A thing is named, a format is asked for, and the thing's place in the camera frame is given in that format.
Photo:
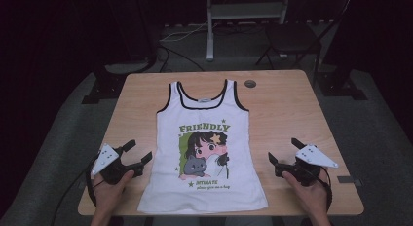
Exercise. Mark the black stand base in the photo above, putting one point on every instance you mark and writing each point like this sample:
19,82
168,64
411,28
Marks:
104,88
337,86

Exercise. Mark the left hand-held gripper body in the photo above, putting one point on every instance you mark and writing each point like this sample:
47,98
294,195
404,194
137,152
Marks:
107,161

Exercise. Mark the black folding chair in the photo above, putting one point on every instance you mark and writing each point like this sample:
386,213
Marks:
292,37

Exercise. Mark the white printed tank top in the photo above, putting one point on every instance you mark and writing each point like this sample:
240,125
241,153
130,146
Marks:
207,115

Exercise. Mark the grey tape strip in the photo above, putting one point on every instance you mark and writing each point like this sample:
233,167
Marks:
345,179
82,184

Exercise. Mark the white metal stand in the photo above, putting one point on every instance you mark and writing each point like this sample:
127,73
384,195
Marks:
210,41

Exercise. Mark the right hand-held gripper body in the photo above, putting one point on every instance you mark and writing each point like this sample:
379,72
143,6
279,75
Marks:
311,156

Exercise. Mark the person's left hand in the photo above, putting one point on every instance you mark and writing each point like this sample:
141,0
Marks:
107,196

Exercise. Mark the person's grey trousers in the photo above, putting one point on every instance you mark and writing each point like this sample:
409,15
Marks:
175,222

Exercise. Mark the person's right hand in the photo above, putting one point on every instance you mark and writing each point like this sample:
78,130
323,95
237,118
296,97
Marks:
311,196

